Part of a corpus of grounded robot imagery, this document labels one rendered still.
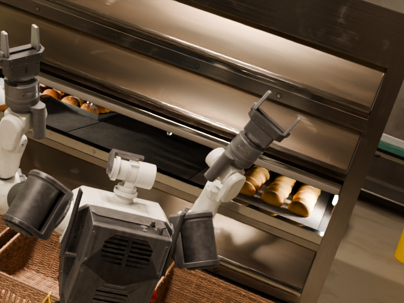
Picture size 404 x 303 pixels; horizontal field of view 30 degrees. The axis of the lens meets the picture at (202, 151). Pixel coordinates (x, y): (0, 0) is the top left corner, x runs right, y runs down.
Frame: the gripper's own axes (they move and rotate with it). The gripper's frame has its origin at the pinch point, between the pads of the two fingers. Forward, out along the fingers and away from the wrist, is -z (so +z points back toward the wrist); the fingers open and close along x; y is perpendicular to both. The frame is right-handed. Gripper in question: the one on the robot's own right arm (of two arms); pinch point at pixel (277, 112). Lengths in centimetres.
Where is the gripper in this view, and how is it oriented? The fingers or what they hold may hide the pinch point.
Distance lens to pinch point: 207.5
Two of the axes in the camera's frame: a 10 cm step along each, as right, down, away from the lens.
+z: -5.9, 6.9, 4.1
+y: 3.3, -2.5, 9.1
